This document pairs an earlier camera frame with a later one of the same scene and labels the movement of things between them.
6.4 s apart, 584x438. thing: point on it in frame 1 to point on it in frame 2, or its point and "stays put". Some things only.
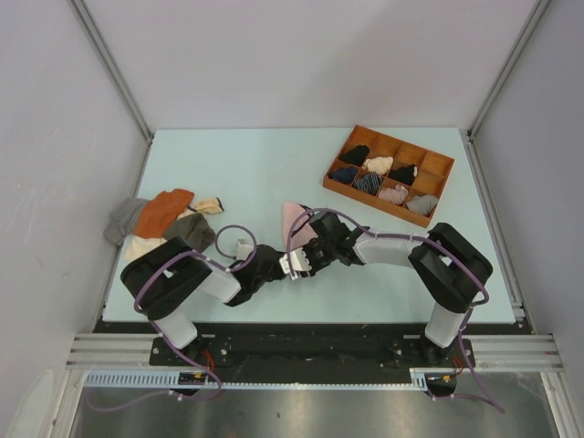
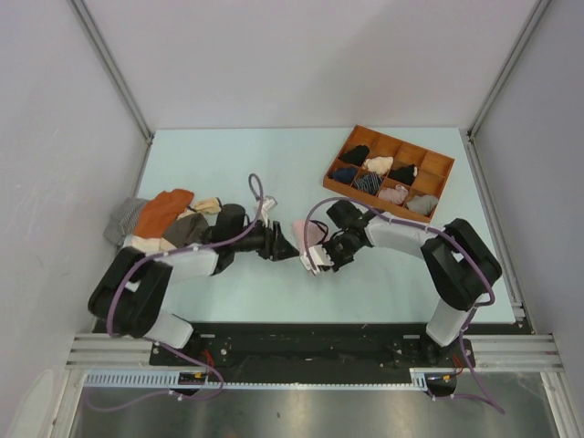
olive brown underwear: x=194 y=229 stays put
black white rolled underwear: x=404 y=173 stays put
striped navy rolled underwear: x=370 y=182 stays put
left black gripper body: x=276 y=272 to x=257 y=239
